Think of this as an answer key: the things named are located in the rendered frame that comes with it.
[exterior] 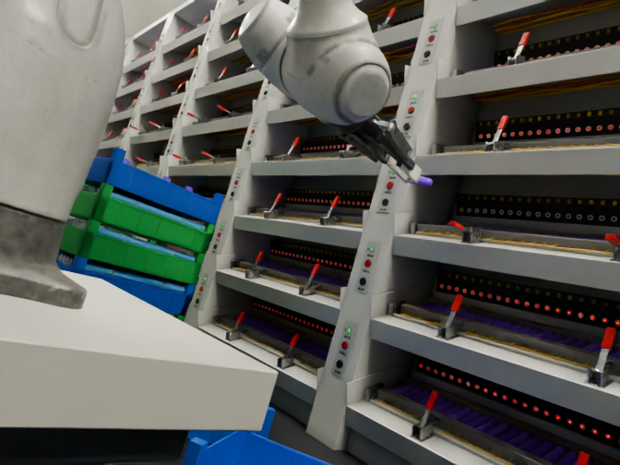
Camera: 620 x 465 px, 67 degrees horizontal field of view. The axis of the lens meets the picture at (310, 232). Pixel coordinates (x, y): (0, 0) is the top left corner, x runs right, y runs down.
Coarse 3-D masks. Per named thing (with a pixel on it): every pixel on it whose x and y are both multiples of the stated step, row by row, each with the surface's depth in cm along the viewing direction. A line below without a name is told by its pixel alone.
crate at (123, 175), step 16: (96, 160) 104; (112, 160) 99; (96, 176) 102; (112, 176) 99; (128, 176) 102; (144, 176) 104; (128, 192) 103; (144, 192) 105; (160, 192) 107; (176, 192) 111; (192, 192) 114; (160, 208) 119; (176, 208) 111; (192, 208) 114; (208, 208) 118
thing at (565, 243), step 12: (420, 228) 107; (432, 228) 105; (444, 228) 102; (468, 228) 99; (492, 240) 92; (504, 240) 92; (516, 240) 90; (528, 240) 88; (540, 240) 87; (552, 240) 85; (564, 240) 84; (576, 240) 82; (588, 240) 81; (600, 252) 78; (612, 252) 78
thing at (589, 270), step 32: (416, 224) 108; (512, 224) 105; (544, 224) 99; (576, 224) 94; (416, 256) 102; (448, 256) 95; (480, 256) 90; (512, 256) 85; (544, 256) 81; (576, 256) 77; (608, 288) 74
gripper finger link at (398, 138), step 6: (390, 120) 81; (396, 126) 82; (390, 132) 81; (396, 132) 83; (390, 138) 83; (396, 138) 83; (402, 138) 85; (396, 144) 84; (402, 144) 85; (408, 144) 86; (396, 150) 86; (402, 150) 85; (408, 150) 87; (402, 156) 87
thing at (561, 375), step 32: (416, 288) 113; (448, 288) 111; (480, 288) 105; (512, 288) 99; (544, 288) 94; (384, 320) 102; (416, 320) 100; (448, 320) 92; (480, 320) 97; (512, 320) 96; (544, 320) 94; (576, 320) 90; (608, 320) 85; (416, 352) 95; (448, 352) 89; (480, 352) 84; (512, 352) 84; (544, 352) 82; (576, 352) 78; (608, 352) 72; (512, 384) 79; (544, 384) 75; (576, 384) 72; (608, 384) 70; (608, 416) 68
